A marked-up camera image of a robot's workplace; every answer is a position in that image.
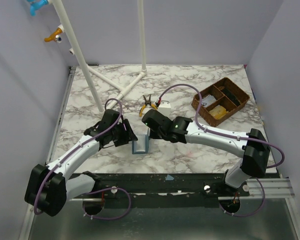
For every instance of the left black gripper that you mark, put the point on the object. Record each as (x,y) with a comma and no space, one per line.
(128,134)

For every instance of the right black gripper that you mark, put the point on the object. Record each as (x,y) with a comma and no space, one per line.
(150,130)

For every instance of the blue card holder wallet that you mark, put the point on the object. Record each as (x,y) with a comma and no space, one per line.
(141,145)

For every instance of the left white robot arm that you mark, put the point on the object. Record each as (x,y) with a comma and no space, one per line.
(65,165)

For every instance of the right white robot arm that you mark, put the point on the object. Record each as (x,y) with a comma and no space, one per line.
(250,147)

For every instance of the white packets in basket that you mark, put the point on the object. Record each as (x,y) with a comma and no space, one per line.
(208,100)

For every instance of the yellow item in basket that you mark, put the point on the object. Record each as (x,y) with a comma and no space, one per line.
(218,112)

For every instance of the brown woven basket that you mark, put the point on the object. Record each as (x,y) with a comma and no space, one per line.
(221,99)

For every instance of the black item in basket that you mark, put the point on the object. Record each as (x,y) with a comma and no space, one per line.
(230,95)

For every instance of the orange brass tap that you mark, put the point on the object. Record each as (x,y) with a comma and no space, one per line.
(56,35)

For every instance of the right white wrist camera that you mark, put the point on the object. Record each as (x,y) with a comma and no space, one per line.
(164,108)

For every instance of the yellow handled pliers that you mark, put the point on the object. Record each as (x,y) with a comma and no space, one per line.
(147,102)

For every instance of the white PVC pipe frame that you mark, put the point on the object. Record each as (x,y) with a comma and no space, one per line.
(103,32)

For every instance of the aluminium extrusion rail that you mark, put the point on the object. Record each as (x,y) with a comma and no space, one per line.
(274,188)

